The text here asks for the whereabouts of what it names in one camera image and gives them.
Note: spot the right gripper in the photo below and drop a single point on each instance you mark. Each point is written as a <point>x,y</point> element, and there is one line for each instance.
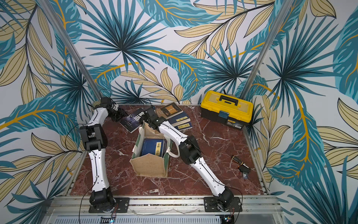
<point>147,118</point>

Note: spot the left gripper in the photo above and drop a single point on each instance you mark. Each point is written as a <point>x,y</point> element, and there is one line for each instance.
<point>121,113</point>

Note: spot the dark wolf cover book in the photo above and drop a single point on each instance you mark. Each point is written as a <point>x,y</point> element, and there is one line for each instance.
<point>132,122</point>

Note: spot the brown cover book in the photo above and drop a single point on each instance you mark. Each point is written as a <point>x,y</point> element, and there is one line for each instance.
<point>169,111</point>

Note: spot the green burlap Christmas bag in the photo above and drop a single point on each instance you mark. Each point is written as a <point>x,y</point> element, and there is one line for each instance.
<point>151,165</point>

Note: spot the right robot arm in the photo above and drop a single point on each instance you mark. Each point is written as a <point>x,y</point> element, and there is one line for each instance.
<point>191,155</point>

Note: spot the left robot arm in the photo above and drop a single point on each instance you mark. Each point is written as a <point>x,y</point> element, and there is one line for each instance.
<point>95,142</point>

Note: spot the blue book top stack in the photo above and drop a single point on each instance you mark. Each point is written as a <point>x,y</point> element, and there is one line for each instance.
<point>179,119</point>

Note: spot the blue book stack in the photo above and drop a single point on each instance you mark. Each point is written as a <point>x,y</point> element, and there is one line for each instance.
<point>184,127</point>
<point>179,119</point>

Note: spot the blue book middle stack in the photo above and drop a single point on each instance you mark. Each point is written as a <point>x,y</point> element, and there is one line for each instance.
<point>184,127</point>

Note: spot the yellow black toolbox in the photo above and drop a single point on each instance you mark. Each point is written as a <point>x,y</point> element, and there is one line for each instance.
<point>227,110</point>

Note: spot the small black gold connector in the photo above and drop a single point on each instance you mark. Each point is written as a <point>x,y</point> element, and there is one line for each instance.
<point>242,167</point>

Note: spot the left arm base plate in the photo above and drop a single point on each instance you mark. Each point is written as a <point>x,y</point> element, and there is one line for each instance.
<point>120,205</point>

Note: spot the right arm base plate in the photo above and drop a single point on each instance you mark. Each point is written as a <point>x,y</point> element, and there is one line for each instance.
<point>212,204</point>

